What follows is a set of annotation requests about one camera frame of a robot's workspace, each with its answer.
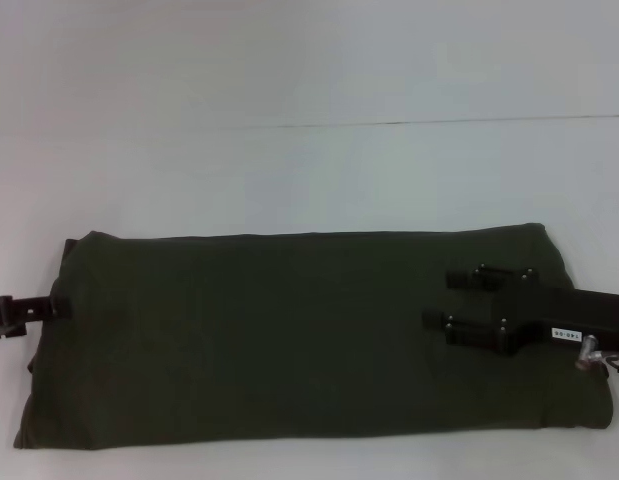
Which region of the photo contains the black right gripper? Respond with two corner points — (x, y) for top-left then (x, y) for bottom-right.
(421, 263), (619, 360)

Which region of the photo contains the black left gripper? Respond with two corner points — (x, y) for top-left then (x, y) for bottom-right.
(0, 294), (73, 343)

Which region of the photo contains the dark green FREE t-shirt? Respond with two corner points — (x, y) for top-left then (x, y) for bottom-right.
(12, 221), (618, 449)

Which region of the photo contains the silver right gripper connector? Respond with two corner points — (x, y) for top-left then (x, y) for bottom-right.
(576, 334), (599, 370)

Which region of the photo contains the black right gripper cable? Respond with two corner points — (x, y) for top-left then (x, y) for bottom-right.
(592, 351), (619, 379)

